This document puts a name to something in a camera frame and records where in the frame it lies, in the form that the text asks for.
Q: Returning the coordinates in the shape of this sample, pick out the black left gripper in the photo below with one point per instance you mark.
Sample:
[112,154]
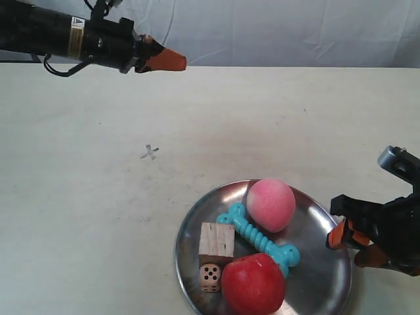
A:
[112,44]

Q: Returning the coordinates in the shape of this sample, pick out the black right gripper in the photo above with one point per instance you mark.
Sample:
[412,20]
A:
[386,233]

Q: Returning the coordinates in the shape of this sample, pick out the teal bone toy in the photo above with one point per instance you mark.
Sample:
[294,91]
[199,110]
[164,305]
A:
[285,256]

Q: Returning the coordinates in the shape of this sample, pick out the pink peach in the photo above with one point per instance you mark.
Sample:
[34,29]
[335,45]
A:
[271,204]

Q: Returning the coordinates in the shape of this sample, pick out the red apple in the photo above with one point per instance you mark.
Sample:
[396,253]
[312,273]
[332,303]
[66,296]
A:
[253,284]

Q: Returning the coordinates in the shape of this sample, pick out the wooden block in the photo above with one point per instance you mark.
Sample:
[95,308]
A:
[216,243]

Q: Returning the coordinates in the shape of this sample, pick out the wooden die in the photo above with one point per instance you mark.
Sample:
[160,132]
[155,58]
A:
[210,278]

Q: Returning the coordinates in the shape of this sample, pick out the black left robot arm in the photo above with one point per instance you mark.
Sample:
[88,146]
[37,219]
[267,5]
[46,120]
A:
[70,43]

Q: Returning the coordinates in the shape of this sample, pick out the white backdrop cloth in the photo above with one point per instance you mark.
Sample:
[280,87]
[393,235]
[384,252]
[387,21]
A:
[273,33]

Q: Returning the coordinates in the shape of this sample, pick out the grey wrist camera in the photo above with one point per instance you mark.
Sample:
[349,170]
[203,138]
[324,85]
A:
[391,159]

